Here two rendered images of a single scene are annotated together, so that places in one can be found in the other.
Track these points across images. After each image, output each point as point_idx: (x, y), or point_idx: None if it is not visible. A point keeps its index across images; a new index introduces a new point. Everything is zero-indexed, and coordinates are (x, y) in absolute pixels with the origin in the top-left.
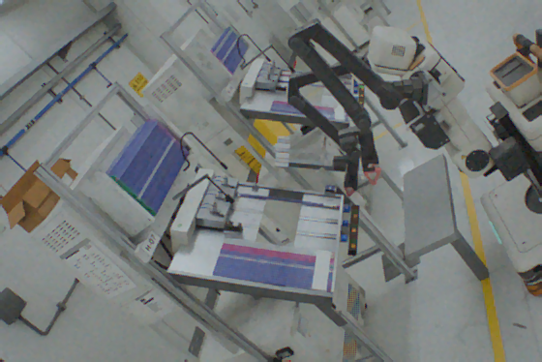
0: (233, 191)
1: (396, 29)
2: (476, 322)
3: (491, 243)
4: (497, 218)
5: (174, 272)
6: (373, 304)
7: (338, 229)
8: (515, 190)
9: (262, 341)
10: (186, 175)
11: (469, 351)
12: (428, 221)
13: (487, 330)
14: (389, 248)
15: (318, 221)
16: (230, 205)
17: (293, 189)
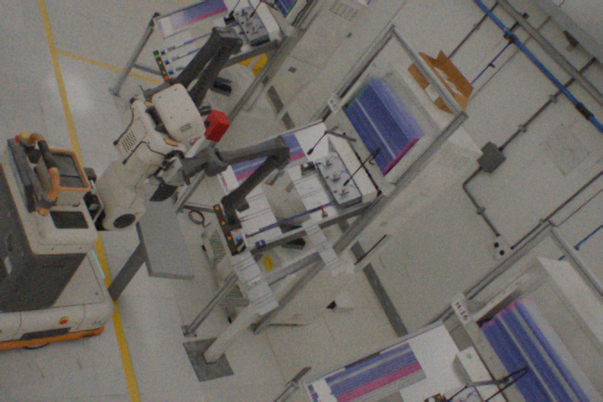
0: (331, 188)
1: (175, 113)
2: (114, 257)
3: (105, 326)
4: (94, 267)
5: (316, 120)
6: (222, 319)
7: None
8: (74, 287)
9: (266, 186)
10: (370, 165)
11: (117, 239)
12: (153, 205)
13: (105, 248)
14: (208, 305)
15: (254, 214)
16: (325, 182)
17: (292, 231)
